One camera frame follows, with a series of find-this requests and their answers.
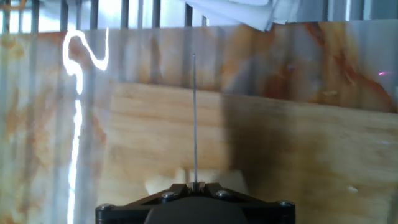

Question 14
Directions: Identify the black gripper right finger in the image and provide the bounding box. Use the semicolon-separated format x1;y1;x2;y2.
198;181;296;224

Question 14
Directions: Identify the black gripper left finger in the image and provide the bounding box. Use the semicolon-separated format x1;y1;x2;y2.
95;182;195;224

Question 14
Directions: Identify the steel cleaver knife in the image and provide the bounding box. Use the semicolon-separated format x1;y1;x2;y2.
186;54;206;192

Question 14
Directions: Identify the wooden cutting board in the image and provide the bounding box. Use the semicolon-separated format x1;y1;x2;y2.
96;81;398;224

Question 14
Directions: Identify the orange marbled table mat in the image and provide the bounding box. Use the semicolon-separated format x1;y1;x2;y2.
0;20;398;224

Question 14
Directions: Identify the white paper stack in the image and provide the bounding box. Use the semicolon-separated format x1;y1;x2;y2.
182;0;304;32

